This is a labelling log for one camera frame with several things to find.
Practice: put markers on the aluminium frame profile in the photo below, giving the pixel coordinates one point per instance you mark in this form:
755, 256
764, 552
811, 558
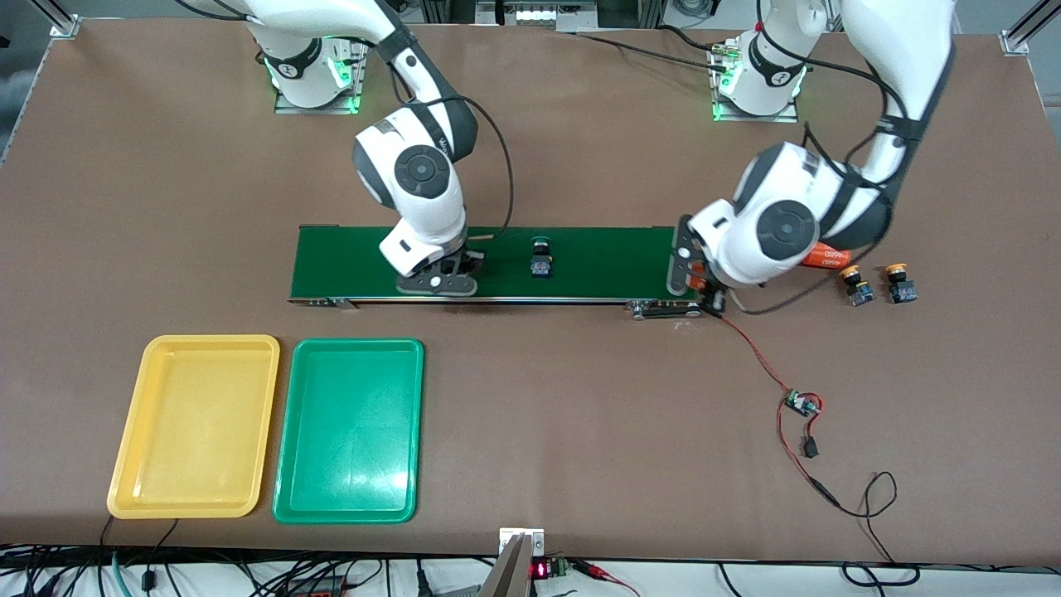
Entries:
1018, 40
62, 23

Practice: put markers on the red clip lead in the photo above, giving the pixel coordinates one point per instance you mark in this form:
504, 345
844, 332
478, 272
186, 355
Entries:
593, 569

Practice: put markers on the green plastic tray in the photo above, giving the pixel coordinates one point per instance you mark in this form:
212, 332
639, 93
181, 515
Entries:
348, 431

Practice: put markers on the metal frame rack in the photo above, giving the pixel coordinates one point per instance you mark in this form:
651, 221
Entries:
539, 15

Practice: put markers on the red digit display module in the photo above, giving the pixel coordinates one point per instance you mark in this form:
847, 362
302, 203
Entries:
540, 570

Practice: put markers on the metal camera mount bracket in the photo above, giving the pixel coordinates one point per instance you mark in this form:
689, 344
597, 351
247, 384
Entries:
510, 572

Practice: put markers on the green conveyor belt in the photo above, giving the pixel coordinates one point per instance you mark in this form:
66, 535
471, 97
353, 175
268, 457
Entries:
622, 265

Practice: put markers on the orange 4680 cylinder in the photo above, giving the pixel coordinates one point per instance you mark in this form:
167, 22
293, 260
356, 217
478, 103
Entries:
833, 259
699, 274

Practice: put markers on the small black connector plug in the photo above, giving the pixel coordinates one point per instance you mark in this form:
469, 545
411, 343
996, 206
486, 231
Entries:
811, 449

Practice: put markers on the orange electronic device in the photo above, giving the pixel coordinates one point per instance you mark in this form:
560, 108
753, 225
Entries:
319, 590

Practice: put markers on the green push button switch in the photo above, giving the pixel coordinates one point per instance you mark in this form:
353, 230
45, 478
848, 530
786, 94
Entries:
542, 267

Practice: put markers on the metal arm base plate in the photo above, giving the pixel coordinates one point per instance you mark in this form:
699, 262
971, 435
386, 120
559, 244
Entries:
358, 75
719, 104

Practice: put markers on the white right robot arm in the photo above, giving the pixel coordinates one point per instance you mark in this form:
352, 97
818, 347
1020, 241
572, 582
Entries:
419, 174

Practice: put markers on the small green circuit board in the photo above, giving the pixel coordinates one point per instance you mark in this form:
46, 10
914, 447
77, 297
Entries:
800, 403

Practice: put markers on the yellow push button switch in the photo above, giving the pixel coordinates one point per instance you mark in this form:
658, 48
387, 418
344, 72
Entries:
859, 292
902, 290

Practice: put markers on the yellow plastic tray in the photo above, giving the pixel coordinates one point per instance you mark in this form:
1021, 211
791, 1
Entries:
195, 431

